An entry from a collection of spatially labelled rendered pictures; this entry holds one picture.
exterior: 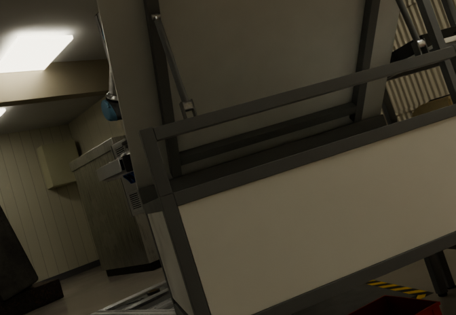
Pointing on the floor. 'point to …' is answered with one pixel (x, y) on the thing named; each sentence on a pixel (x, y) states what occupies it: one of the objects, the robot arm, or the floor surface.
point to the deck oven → (113, 217)
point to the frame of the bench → (312, 297)
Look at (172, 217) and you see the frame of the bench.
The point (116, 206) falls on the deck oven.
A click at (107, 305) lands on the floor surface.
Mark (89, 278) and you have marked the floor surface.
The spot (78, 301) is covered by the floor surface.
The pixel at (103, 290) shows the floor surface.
